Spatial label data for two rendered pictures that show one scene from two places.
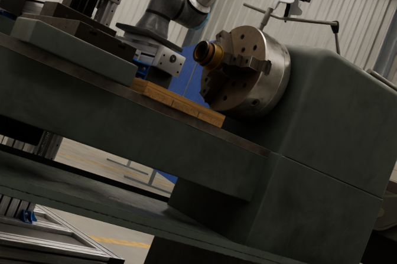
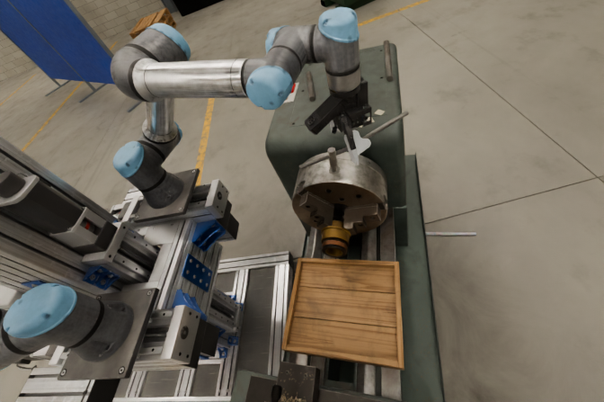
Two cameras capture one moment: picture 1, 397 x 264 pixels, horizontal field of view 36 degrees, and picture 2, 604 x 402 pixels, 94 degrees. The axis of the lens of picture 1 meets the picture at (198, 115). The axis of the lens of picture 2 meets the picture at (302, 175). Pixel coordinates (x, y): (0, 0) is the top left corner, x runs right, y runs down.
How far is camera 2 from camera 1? 1.94 m
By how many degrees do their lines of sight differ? 54
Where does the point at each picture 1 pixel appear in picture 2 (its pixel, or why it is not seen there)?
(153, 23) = (164, 192)
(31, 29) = not seen: outside the picture
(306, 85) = (400, 166)
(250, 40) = (345, 192)
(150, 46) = (191, 208)
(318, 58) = (401, 144)
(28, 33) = not seen: outside the picture
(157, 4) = (146, 181)
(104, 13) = (133, 245)
